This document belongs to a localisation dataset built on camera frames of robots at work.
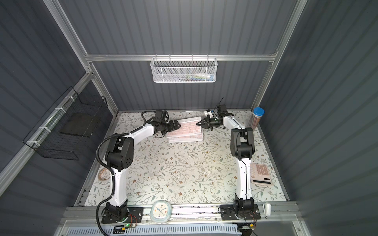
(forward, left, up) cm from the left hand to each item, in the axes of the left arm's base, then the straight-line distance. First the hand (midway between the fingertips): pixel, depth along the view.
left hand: (179, 127), depth 100 cm
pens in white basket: (+20, -14, +27) cm, 36 cm away
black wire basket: (-26, +55, +26) cm, 66 cm away
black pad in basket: (-14, +49, +20) cm, 55 cm away
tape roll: (-29, +44, -8) cm, 54 cm away
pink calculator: (-31, -49, -6) cm, 58 cm away
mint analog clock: (-49, +7, -5) cm, 50 cm away
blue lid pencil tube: (+3, -51, +11) cm, 52 cm away
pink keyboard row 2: (-6, -5, -4) cm, 9 cm away
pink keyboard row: (-1, -7, +2) cm, 7 cm away
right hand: (-1, -14, +4) cm, 14 cm away
